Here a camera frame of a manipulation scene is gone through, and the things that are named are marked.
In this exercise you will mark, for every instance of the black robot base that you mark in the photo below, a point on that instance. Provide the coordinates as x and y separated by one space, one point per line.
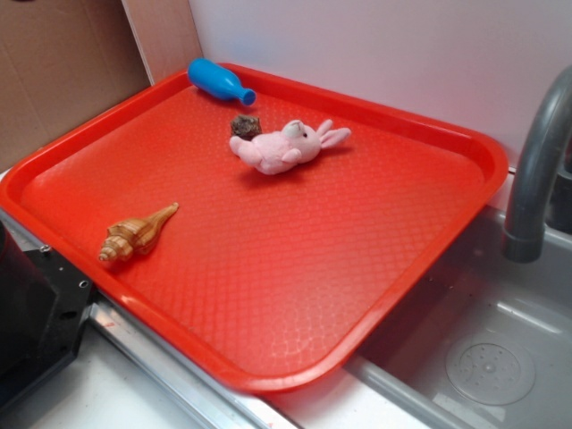
44 305

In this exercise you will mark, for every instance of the pink plush bunny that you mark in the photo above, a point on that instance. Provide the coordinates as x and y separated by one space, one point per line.
280 151

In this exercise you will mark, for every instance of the red plastic tray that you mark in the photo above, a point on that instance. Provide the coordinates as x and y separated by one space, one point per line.
266 282

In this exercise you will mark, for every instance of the small brown rock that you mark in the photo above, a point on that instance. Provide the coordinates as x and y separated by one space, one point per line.
246 126

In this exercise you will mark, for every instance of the brown spiral seashell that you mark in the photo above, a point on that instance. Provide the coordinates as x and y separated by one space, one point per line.
135 236

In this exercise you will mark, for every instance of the blue plastic bottle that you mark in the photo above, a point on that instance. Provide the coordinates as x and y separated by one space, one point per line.
219 82

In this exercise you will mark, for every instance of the grey toy sink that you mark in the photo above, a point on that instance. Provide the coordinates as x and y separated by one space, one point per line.
479 342

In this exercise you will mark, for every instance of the grey faucet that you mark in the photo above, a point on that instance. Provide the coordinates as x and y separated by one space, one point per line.
541 191

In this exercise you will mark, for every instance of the brown cardboard panel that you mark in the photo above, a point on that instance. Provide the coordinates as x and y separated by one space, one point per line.
65 62

